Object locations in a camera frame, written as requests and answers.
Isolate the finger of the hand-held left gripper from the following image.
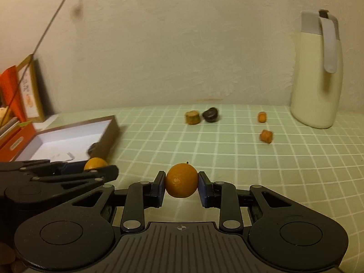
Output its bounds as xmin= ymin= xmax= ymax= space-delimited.
xmin=29 ymin=164 xmax=119 ymax=190
xmin=0 ymin=160 xmax=86 ymax=177

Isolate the person's left hand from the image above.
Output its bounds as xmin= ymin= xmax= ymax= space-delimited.
xmin=0 ymin=242 xmax=25 ymax=273

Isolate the dark power cable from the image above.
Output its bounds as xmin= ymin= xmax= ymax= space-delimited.
xmin=0 ymin=0 xmax=77 ymax=126

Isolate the green checked tablecloth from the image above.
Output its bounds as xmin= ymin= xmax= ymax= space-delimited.
xmin=43 ymin=104 xmax=364 ymax=273

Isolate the cream thermos jug, grey lid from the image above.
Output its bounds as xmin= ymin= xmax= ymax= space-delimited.
xmin=290 ymin=9 xmax=344 ymax=129

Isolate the red paper envelope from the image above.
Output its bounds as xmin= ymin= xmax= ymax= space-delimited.
xmin=0 ymin=65 xmax=27 ymax=123

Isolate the wooden picture frame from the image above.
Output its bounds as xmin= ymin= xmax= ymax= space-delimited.
xmin=15 ymin=54 xmax=46 ymax=123

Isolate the yellow-brown cylindrical fruit piece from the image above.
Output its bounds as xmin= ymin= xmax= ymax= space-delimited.
xmin=185 ymin=110 xmax=201 ymax=125

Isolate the brown box with white inside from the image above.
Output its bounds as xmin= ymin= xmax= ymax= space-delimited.
xmin=13 ymin=115 xmax=120 ymax=167

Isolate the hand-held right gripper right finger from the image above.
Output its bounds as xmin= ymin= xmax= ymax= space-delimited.
xmin=198 ymin=171 xmax=293 ymax=232

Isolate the open red cardboard box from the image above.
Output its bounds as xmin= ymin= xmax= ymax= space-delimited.
xmin=0 ymin=119 xmax=37 ymax=162

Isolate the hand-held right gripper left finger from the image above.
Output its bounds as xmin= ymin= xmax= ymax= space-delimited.
xmin=71 ymin=171 xmax=167 ymax=232

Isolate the mandarin orange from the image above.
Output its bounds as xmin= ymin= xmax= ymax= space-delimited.
xmin=84 ymin=157 xmax=109 ymax=171
xmin=165 ymin=162 xmax=198 ymax=199

